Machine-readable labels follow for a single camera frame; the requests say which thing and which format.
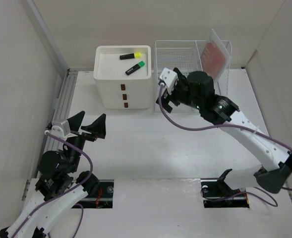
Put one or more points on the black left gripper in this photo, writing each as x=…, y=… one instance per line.
x=97, y=127

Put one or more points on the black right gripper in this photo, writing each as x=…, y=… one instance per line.
x=183, y=81

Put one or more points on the green cap black highlighter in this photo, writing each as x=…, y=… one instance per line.
x=135, y=68

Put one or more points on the white three-drawer storage box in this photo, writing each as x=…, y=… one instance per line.
x=118, y=90

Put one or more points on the yellow cap black highlighter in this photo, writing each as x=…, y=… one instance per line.
x=130, y=56

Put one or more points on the red booklet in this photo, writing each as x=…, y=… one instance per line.
x=215, y=57

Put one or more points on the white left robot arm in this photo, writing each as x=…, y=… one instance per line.
x=66, y=177

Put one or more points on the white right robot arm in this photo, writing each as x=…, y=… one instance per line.
x=197, y=91

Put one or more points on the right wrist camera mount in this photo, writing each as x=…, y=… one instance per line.
x=168, y=78

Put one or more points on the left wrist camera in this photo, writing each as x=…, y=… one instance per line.
x=59, y=128

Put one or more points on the aluminium frame rail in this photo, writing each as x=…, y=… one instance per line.
x=37, y=86

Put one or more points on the white wire mesh organizer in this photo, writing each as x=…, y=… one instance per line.
x=185, y=55

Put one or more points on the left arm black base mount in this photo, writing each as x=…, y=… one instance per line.
x=102, y=198

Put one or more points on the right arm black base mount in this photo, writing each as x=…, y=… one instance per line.
x=217, y=194

